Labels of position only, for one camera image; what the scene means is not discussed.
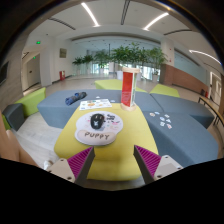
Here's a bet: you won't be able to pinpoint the dark grey small ottoman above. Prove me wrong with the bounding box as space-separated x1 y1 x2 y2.
2 103 26 132

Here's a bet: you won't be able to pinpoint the black computer mouse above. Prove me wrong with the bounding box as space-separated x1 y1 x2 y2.
89 113 107 130

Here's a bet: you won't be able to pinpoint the red lamp with rope-wrapped ends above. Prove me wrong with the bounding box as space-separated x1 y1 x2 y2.
120 66 141 112

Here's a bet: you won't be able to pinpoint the yellow-green upholstered ottoman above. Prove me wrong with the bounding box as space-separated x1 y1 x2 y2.
53 102 159 183

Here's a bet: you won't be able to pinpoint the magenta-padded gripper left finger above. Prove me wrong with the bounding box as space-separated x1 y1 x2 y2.
46 145 96 184

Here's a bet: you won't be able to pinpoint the row of potted plants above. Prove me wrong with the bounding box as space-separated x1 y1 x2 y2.
72 42 168 79

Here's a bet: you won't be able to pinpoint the dark wall screen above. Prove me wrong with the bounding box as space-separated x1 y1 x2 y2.
0 60 10 86

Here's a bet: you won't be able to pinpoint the ceiling strip lights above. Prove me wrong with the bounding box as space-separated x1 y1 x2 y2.
80 2 223 66

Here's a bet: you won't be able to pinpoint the white sticker sheet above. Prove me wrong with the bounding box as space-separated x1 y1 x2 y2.
78 98 113 111

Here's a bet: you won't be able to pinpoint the green upholstered ottoman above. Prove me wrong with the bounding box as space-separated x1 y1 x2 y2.
14 86 47 118
149 83 181 99
94 78 148 94

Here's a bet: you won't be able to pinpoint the wooden frame chair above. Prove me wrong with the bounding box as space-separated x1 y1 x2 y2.
198 96 224 128

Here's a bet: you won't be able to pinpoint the pale door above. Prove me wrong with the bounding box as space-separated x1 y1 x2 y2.
26 54 42 88

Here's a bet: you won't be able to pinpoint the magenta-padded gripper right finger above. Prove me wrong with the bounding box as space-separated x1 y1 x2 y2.
133 144 184 185

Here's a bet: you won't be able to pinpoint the person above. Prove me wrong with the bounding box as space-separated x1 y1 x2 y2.
0 114 54 171

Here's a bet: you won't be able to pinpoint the long grey upholstered bench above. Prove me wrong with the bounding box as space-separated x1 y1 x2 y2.
36 88 164 130

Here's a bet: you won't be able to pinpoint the folded blue umbrella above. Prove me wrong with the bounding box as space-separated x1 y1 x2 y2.
64 91 88 107

